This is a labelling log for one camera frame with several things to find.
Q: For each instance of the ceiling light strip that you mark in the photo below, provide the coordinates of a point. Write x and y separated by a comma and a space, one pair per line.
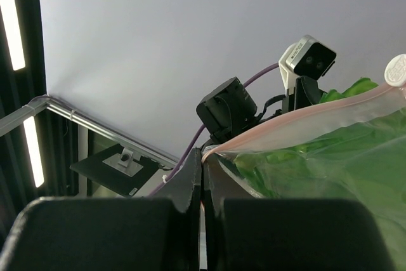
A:
13, 34

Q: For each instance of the clear zip top bag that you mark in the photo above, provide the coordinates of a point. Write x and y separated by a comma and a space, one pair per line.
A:
317, 144

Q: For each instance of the green lettuce head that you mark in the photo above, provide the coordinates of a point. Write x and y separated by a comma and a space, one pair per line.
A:
333, 163

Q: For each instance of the left aluminium frame post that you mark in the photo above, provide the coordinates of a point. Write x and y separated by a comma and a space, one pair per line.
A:
66, 110

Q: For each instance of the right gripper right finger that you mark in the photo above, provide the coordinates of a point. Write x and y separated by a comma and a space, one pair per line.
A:
247, 233

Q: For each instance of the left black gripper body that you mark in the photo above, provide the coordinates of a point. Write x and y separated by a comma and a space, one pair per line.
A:
229, 110

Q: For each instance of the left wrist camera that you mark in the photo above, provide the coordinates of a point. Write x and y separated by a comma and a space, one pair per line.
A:
307, 57

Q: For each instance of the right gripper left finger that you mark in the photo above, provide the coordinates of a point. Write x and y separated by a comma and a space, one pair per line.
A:
160, 232

